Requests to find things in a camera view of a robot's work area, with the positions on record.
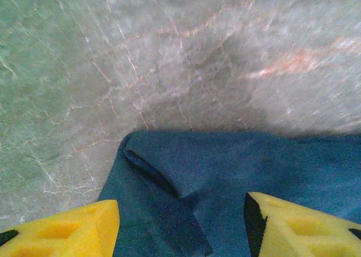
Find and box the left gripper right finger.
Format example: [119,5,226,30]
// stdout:
[244,191,361,257]

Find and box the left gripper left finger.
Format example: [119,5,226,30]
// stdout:
[0,199,120,257]

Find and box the navy t-shirt with cartoon print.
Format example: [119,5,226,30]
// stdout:
[97,129,361,257]

